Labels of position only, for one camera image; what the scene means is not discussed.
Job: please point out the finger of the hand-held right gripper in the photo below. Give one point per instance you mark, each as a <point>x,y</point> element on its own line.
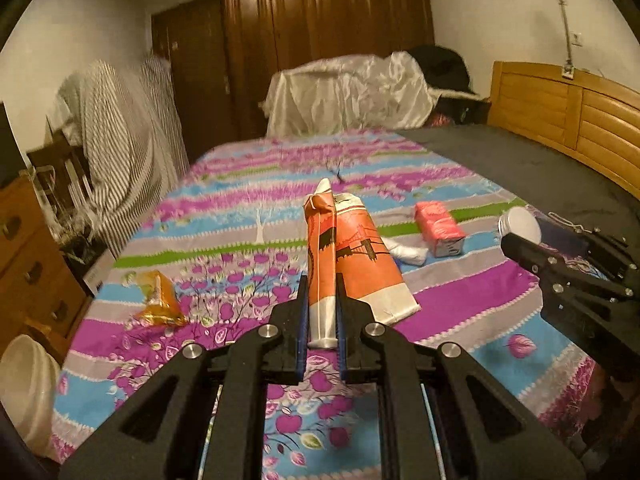
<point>562,237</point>
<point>530,255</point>

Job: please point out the pile of black clothes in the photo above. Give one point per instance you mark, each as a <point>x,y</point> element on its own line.
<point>440,65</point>

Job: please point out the wooden chest of drawers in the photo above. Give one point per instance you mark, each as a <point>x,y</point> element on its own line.
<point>30,270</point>

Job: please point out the black flat screen television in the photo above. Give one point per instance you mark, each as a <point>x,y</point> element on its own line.
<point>7,150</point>

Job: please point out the floral printed bedsheet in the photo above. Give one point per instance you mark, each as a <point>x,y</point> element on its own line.
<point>240,260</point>

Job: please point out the dark wooden door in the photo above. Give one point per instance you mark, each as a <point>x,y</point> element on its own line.
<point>200,85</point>

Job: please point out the white plastic basin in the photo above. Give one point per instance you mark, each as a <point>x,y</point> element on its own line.
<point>25,390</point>

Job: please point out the wooden bed headboard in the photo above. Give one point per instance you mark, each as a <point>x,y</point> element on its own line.
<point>600,115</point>

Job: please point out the pink carton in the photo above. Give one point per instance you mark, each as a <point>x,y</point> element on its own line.
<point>437,225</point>

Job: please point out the orange white snack bag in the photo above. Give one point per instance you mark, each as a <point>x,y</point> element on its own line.
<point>370,270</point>

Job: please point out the white wall socket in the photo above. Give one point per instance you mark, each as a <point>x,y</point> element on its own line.
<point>577,40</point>

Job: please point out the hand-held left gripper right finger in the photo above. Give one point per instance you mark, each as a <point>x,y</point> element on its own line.
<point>340,355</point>

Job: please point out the dark wooden wardrobe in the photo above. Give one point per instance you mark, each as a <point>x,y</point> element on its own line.
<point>325,10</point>

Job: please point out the thin metal pole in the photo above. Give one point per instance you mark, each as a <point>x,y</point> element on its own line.
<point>562,20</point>

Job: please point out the white tissue pack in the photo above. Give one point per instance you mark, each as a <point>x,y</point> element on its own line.
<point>407,253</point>

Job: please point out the white cardboard box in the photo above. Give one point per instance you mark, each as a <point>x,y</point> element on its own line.
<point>100,272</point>

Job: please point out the white satin cloth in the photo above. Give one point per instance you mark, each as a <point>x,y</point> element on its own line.
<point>350,95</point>

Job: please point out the grey striped cloth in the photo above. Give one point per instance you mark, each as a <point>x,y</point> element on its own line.
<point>125,150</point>

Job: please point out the dark grey blanket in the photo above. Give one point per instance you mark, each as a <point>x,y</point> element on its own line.
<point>525,170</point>

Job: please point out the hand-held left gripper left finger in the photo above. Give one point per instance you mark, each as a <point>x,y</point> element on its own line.
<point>301,350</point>

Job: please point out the dark side table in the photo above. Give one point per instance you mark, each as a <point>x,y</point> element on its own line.
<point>475,110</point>

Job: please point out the golden snack wrapper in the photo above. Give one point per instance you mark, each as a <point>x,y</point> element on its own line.
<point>160,300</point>

